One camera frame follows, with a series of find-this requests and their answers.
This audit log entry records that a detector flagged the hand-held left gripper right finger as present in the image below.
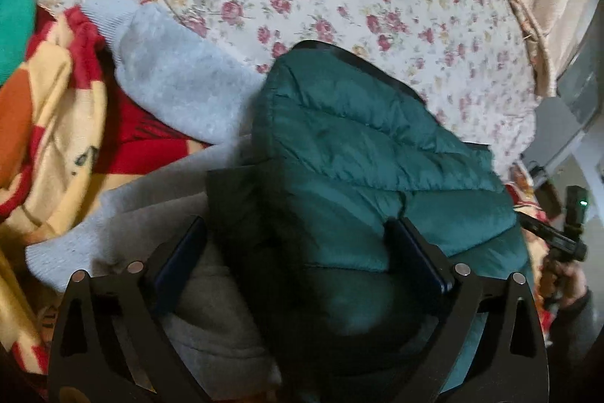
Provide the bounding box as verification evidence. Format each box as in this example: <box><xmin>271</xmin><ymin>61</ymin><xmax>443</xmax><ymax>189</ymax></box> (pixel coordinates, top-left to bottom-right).
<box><xmin>386</xmin><ymin>218</ymin><xmax>551</xmax><ymax>403</ymax></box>

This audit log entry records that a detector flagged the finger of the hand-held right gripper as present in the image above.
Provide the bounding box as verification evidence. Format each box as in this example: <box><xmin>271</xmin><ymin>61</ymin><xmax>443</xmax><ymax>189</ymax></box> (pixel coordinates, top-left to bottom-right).
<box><xmin>517</xmin><ymin>214</ymin><xmax>567</xmax><ymax>244</ymax></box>

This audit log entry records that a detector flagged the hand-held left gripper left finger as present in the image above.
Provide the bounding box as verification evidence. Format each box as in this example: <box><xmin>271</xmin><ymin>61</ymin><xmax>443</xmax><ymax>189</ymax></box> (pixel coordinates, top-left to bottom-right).
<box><xmin>47</xmin><ymin>216</ymin><xmax>211</xmax><ymax>403</ymax></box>

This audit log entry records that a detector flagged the dark green puffer jacket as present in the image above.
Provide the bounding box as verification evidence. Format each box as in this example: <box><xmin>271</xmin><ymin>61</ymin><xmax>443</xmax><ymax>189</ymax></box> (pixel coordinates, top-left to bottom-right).
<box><xmin>206</xmin><ymin>39</ymin><xmax>537</xmax><ymax>403</ymax></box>

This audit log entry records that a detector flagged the person's right forearm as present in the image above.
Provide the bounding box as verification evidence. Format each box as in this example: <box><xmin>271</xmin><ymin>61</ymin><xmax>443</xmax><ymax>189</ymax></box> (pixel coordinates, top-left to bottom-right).
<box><xmin>547</xmin><ymin>290</ymin><xmax>601</xmax><ymax>387</ymax></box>

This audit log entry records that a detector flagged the person's right hand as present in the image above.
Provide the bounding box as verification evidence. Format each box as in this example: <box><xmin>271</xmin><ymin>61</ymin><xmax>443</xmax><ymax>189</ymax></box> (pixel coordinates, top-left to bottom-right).
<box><xmin>542</xmin><ymin>256</ymin><xmax>589</xmax><ymax>310</ymax></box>

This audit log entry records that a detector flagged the grey furniture panel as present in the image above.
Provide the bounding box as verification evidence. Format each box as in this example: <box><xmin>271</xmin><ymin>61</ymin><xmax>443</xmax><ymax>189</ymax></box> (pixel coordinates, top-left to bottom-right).
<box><xmin>520</xmin><ymin>97</ymin><xmax>587</xmax><ymax>178</ymax></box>

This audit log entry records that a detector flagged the grey fleece sweatshirt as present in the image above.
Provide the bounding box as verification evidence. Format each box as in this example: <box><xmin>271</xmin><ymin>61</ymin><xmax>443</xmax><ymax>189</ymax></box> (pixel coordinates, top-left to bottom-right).
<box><xmin>26</xmin><ymin>0</ymin><xmax>285</xmax><ymax>399</ymax></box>

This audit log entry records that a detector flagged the bright green garment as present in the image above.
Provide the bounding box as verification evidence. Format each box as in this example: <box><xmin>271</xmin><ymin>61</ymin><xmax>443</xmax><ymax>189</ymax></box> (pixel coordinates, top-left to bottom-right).
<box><xmin>0</xmin><ymin>0</ymin><xmax>37</xmax><ymax>85</ymax></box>

